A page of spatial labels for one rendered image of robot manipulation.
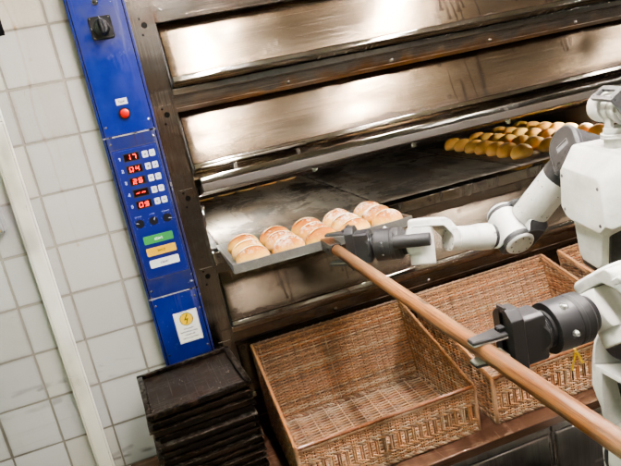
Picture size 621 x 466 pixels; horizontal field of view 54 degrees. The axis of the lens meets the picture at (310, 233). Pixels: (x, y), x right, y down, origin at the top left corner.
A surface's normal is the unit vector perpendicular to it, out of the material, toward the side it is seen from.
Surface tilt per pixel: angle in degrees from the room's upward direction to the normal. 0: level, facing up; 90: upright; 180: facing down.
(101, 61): 90
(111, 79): 90
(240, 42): 70
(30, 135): 90
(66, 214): 90
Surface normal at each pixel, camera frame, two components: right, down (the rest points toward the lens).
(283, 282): 0.21, -0.14
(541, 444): 0.29, 0.21
